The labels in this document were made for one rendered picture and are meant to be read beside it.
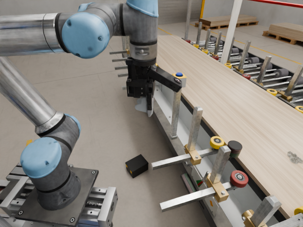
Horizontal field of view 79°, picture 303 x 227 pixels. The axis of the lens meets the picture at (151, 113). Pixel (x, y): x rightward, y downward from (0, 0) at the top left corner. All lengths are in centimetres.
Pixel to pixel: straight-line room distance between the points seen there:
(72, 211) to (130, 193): 123
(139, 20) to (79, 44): 18
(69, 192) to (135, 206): 119
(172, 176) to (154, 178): 20
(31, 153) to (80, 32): 44
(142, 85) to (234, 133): 86
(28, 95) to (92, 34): 40
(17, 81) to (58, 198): 41
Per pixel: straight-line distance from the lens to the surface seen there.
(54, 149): 66
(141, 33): 49
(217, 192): 101
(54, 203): 78
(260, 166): 116
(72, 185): 77
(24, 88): 70
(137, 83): 55
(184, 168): 127
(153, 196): 194
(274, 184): 111
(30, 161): 67
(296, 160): 127
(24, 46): 44
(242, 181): 104
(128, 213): 188
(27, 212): 85
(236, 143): 90
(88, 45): 37
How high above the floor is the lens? 170
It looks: 37 degrees down
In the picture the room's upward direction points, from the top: straight up
